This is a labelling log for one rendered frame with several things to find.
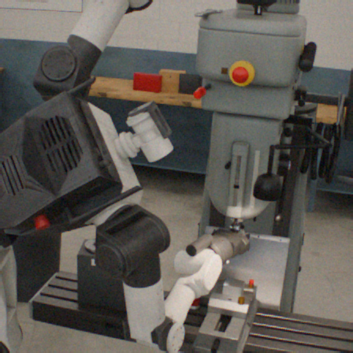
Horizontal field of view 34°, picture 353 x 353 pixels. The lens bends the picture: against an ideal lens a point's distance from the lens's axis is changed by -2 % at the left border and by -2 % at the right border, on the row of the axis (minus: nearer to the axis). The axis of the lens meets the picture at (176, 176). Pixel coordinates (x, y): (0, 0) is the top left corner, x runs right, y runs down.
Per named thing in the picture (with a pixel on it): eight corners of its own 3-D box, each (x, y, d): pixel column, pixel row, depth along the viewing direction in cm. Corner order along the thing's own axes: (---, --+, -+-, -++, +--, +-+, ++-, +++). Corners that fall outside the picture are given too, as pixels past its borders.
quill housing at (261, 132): (269, 226, 168) (283, 117, 157) (199, 216, 173) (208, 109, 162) (276, 203, 186) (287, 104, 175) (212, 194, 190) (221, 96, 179)
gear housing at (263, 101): (289, 121, 154) (293, 83, 151) (198, 110, 159) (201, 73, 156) (296, 98, 185) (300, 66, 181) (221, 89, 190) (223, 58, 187)
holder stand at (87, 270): (142, 310, 194) (144, 257, 187) (76, 304, 195) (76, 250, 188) (146, 291, 205) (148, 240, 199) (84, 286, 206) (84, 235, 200)
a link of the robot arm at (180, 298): (202, 304, 157) (171, 364, 145) (168, 295, 161) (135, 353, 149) (194, 280, 150) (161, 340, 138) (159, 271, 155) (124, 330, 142)
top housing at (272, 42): (294, 91, 142) (302, 24, 136) (189, 79, 147) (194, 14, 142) (302, 65, 185) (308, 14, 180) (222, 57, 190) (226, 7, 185)
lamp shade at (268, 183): (259, 202, 148) (262, 179, 146) (248, 191, 155) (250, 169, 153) (285, 200, 150) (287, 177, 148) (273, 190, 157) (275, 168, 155)
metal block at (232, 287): (239, 304, 186) (242, 288, 184) (221, 301, 187) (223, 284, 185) (243, 296, 190) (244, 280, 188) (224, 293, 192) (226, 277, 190)
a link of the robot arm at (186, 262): (228, 269, 168) (209, 285, 159) (195, 265, 174) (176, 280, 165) (224, 232, 166) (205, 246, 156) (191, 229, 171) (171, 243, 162)
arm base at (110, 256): (115, 292, 128) (131, 265, 120) (77, 250, 132) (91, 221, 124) (160, 261, 138) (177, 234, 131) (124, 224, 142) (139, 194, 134)
